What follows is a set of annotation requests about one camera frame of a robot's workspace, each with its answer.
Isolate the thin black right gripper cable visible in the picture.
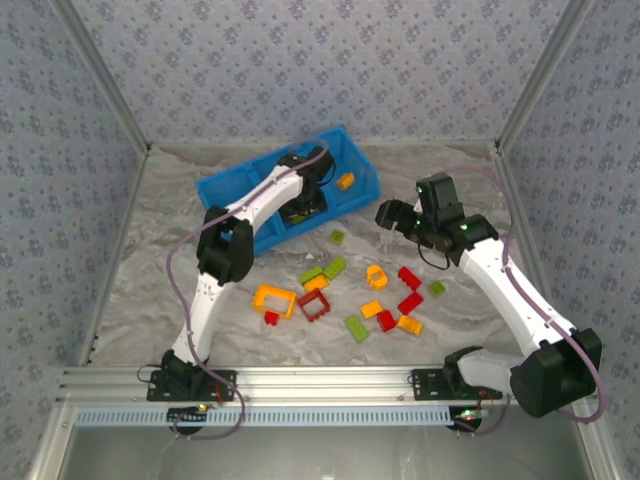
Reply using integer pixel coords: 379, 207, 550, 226
417, 242, 451, 271

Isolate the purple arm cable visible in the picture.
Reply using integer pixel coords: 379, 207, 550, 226
442, 164, 610, 436
166, 137, 331, 441

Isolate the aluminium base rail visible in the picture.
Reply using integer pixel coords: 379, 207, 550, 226
56, 366, 559, 404

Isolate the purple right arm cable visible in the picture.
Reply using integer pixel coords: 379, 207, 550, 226
442, 164, 610, 436

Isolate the blue three-compartment plastic bin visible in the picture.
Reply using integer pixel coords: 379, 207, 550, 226
195, 124, 382, 257

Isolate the white slotted cable duct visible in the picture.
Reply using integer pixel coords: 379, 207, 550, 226
73, 405, 462, 428

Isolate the aluminium frame bar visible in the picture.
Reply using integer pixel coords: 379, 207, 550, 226
574, 418, 624, 480
27, 404, 76, 480

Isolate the red lego window frame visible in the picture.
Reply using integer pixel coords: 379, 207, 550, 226
295, 287, 332, 324

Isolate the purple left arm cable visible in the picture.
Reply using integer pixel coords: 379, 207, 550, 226
166, 137, 331, 441

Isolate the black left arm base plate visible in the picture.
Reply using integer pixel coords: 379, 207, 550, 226
146, 368, 238, 403

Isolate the yellow lego window frame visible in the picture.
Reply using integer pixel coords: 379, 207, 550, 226
250, 283, 298, 320

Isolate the aluminium corner post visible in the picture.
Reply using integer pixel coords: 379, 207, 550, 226
49, 0, 153, 154
494, 0, 599, 151

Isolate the aluminium table side rail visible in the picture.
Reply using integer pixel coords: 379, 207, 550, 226
491, 143, 536, 271
77, 147, 151, 369

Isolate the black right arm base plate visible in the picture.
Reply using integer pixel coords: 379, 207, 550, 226
410, 368, 484, 402

